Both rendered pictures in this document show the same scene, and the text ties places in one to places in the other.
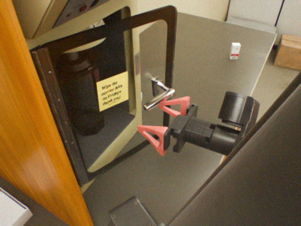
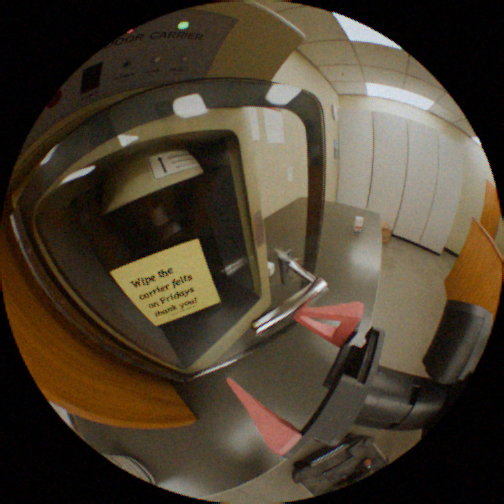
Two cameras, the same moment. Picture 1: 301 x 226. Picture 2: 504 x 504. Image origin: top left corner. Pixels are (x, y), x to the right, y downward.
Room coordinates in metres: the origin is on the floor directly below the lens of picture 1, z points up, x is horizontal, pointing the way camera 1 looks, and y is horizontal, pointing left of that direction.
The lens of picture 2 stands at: (0.37, -0.01, 1.33)
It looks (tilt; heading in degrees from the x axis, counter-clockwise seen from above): 36 degrees down; 17
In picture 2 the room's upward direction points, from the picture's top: 10 degrees counter-clockwise
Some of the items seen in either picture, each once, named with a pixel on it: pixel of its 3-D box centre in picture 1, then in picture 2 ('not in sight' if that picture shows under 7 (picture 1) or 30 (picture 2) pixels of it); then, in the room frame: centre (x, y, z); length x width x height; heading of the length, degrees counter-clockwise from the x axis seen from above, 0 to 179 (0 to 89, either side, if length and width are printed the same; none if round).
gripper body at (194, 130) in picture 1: (196, 131); (370, 395); (0.36, -0.10, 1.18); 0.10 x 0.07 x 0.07; 151
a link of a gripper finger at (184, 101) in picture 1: (173, 112); (320, 337); (0.43, -0.05, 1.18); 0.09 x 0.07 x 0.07; 62
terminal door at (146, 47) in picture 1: (123, 104); (214, 308); (0.44, 0.06, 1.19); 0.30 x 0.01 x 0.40; 129
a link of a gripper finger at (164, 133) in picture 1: (159, 131); (281, 399); (0.37, -0.02, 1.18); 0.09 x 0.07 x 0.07; 62
